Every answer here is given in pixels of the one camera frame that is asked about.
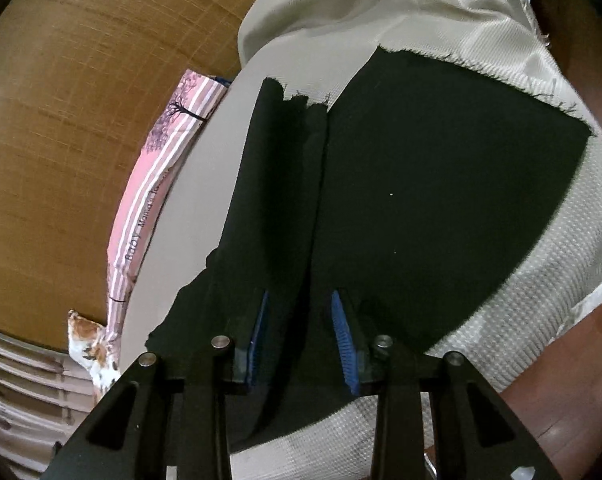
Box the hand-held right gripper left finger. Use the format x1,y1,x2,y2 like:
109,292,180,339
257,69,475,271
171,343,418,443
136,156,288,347
41,287,272,480

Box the white slatted panel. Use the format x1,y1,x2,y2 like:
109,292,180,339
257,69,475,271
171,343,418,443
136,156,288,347
0,322,102,480

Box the white brown floral pillow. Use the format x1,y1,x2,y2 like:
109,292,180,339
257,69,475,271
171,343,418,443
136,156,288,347
67,309,122,407

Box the beige smooth bed sheet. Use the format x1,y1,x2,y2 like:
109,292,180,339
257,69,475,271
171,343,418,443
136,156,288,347
238,0,599,136

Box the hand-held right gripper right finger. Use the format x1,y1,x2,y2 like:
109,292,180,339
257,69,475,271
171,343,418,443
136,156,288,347
330,289,566,480

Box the brown wooden headboard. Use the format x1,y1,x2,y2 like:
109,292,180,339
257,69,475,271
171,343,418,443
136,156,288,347
0,0,278,352

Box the black pants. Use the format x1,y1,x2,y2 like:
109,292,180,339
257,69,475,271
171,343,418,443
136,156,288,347
146,45,594,453

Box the pink striped pillow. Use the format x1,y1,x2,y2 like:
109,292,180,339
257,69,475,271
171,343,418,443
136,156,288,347
103,69,229,346

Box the beige textured bedspread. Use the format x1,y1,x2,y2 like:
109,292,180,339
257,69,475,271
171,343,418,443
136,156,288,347
116,35,602,480

